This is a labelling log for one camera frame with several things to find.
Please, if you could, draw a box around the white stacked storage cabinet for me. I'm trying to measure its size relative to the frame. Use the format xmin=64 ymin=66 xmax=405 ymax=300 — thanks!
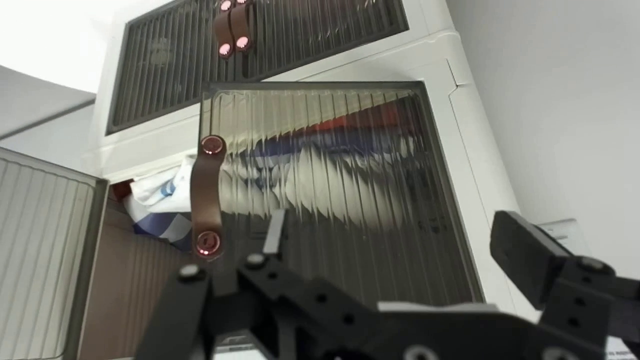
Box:
xmin=93 ymin=0 xmax=537 ymax=322

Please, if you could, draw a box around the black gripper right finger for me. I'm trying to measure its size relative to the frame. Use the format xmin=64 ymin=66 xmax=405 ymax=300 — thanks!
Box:
xmin=491 ymin=210 xmax=584 ymax=316

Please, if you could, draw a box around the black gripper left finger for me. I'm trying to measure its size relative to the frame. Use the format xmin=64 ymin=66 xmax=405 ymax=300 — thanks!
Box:
xmin=242 ymin=207 xmax=291 ymax=272

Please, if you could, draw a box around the red and blue checked cloth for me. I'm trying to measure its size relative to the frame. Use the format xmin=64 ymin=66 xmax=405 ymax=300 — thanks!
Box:
xmin=108 ymin=178 xmax=198 ymax=248

